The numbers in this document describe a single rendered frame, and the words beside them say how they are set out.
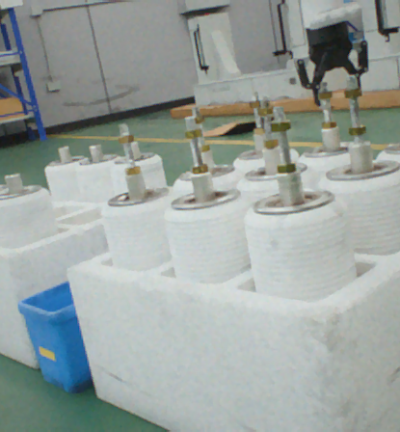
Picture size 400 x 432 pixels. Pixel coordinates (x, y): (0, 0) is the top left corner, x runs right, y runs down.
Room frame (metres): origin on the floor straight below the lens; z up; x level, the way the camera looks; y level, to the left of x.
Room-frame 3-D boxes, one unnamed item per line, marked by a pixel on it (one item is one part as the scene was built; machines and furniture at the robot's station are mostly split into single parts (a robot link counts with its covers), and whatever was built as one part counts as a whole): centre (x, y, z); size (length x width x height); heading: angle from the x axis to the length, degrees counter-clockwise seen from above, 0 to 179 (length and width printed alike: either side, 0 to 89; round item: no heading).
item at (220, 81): (4.90, -0.73, 0.45); 1.61 x 0.57 x 0.74; 25
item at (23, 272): (1.14, 0.26, 0.09); 0.39 x 0.39 x 0.18; 41
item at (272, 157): (0.72, -0.10, 0.26); 0.02 x 0.02 x 0.03
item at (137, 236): (0.73, 0.07, 0.16); 0.10 x 0.10 x 0.18
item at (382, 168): (0.63, -0.18, 0.25); 0.08 x 0.08 x 0.01
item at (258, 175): (0.72, -0.10, 0.25); 0.08 x 0.08 x 0.01
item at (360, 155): (0.63, -0.18, 0.26); 0.02 x 0.02 x 0.03
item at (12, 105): (6.44, 1.73, 0.36); 0.31 x 0.25 x 0.20; 115
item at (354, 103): (0.63, -0.18, 0.31); 0.01 x 0.01 x 0.08; 77
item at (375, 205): (0.63, -0.18, 0.16); 0.10 x 0.10 x 0.18
